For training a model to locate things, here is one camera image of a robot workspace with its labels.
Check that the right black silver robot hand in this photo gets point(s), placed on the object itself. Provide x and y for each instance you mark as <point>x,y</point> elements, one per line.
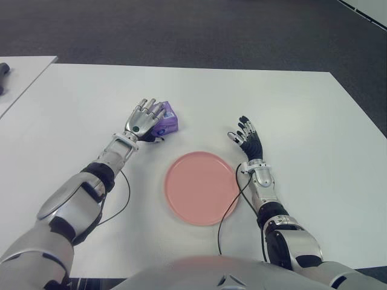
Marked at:
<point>253,146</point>

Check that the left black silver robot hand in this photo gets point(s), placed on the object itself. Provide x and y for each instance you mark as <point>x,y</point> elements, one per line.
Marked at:
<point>142,121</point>

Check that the purple tissue paper pack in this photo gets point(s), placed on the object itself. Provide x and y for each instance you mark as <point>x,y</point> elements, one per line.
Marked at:
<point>169,122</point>

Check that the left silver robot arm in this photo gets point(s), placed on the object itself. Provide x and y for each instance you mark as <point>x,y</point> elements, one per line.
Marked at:
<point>66,199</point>

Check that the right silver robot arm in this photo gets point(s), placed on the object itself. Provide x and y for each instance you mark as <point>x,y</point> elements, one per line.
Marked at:
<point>266,181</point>

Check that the pink round plate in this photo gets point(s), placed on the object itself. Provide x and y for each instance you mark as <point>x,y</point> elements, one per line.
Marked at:
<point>201,188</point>

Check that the white side table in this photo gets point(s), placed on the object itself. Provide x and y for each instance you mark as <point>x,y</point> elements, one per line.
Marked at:
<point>27,78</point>

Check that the silver robot torso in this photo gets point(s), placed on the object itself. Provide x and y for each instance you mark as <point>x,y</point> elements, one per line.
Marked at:
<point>196,275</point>

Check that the black object on side table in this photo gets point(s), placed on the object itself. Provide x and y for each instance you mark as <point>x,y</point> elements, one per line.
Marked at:
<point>3,72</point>

